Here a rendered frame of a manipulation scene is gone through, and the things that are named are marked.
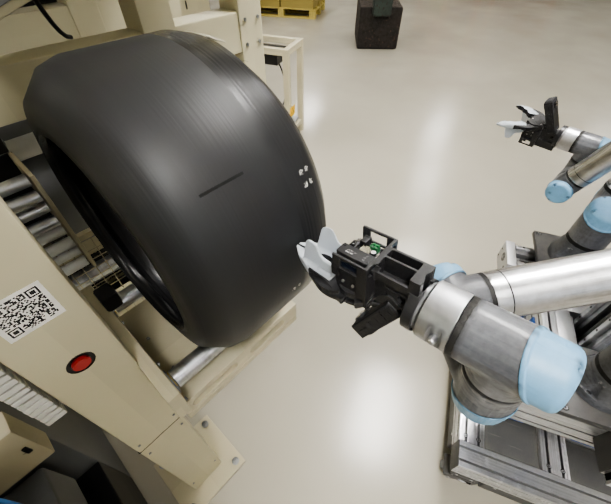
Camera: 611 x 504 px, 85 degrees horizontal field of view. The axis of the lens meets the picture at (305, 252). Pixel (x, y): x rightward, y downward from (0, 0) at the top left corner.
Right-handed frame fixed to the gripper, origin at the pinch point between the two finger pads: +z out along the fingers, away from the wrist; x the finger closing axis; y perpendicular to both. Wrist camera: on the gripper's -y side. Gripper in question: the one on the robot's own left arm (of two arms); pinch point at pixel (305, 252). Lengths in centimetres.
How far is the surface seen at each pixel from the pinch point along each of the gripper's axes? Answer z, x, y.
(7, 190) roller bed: 62, 26, 3
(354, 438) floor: 1, -17, -124
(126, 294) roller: 46, 20, -25
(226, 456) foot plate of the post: 36, 25, -118
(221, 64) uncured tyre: 16.7, -3.8, 24.3
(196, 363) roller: 18.3, 19.1, -29.1
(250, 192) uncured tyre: 4.5, 4.5, 11.7
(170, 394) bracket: 14.7, 26.6, -26.3
